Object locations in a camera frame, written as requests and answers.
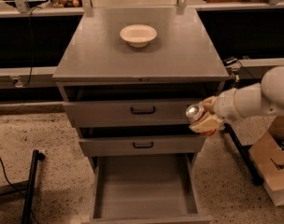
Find black floor stand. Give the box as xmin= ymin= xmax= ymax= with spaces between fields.
xmin=224 ymin=123 xmax=263 ymax=186
xmin=0 ymin=149 xmax=45 ymax=224

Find black hanging cable left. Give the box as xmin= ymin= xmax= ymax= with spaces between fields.
xmin=22 ymin=5 xmax=43 ymax=88

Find grey middle drawer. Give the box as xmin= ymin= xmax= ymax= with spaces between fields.
xmin=79 ymin=134 xmax=205 ymax=157

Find black floor stand left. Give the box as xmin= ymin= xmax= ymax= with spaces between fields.
xmin=0 ymin=149 xmax=45 ymax=224

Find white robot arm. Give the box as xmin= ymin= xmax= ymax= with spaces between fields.
xmin=186 ymin=66 xmax=284 ymax=135

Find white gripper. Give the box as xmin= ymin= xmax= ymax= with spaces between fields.
xmin=189 ymin=89 xmax=239 ymax=133

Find white paper bowl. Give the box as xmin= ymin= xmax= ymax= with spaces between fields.
xmin=120 ymin=24 xmax=157 ymax=48

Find orange soda can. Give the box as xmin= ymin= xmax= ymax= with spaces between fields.
xmin=186 ymin=104 xmax=216 ymax=136

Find black floor cable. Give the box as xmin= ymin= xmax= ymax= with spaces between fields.
xmin=0 ymin=147 xmax=40 ymax=224

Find grey top drawer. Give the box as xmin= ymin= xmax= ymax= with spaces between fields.
xmin=64 ymin=99 xmax=192 ymax=128

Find grey metal drawer cabinet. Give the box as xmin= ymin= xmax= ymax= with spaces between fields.
xmin=51 ymin=6 xmax=231 ymax=224

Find cardboard box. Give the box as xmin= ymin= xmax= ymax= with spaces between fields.
xmin=249 ymin=116 xmax=284 ymax=206

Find black floor stand right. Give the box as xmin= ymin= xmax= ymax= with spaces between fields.
xmin=224 ymin=123 xmax=263 ymax=186

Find black power adapter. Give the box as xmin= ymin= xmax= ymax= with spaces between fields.
xmin=222 ymin=56 xmax=238 ymax=66

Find wall power outlet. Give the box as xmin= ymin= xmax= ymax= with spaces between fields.
xmin=10 ymin=76 xmax=23 ymax=88

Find grey open bottom drawer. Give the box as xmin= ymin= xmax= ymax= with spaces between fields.
xmin=83 ymin=154 xmax=211 ymax=224

